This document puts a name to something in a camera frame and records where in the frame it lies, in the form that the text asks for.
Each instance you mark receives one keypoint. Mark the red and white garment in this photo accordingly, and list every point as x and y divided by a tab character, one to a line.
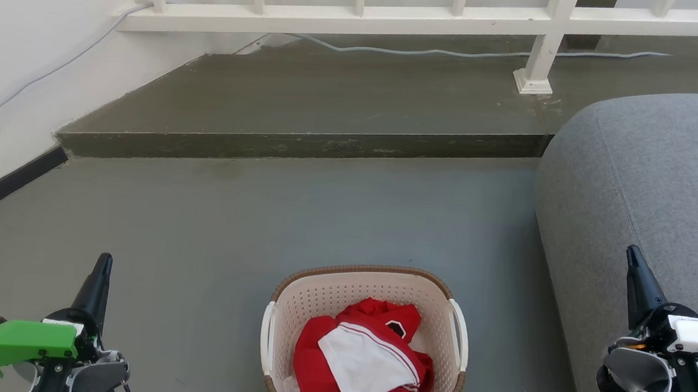
320	368

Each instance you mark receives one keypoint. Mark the grey fabric sofa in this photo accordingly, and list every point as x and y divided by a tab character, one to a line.
649	176

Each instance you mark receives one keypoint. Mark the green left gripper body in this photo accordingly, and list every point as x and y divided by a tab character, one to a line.
20	341

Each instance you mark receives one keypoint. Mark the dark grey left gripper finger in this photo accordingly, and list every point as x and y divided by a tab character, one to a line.
97	288

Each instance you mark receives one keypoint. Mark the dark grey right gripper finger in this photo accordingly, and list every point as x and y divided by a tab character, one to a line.
642	287

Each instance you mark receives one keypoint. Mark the black baseboard strip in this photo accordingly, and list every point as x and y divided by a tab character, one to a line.
4	187

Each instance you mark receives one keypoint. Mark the white railing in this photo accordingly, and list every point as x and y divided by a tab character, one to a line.
350	18

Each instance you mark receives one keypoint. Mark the beige perforated laundry basket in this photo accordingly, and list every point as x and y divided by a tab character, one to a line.
329	291

